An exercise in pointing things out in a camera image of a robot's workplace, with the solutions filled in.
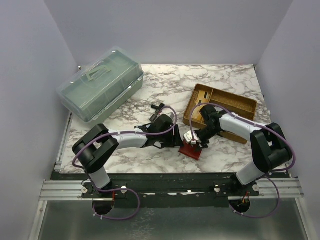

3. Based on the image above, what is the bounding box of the green plastic storage box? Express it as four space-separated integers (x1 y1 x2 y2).
57 47 144 127

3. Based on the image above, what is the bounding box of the tan card in tray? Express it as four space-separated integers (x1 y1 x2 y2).
191 90 211 122

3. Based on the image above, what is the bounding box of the woven bamboo organizer tray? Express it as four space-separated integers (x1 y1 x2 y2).
182 83 258 130

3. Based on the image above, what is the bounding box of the black T-shaped tool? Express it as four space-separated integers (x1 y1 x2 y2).
149 103 165 123

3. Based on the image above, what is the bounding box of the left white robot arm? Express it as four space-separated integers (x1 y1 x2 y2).
72 114 184 198

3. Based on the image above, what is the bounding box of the red leather card holder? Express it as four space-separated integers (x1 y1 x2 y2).
178 141 202 161

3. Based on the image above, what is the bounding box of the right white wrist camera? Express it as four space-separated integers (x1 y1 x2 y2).
183 131 201 145

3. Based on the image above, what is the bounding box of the aluminium extrusion rail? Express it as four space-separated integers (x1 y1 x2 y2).
39 177 304 201

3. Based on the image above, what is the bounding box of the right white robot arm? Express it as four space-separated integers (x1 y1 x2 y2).
190 103 296 196

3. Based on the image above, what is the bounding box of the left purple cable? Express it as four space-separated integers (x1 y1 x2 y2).
72 106 178 221

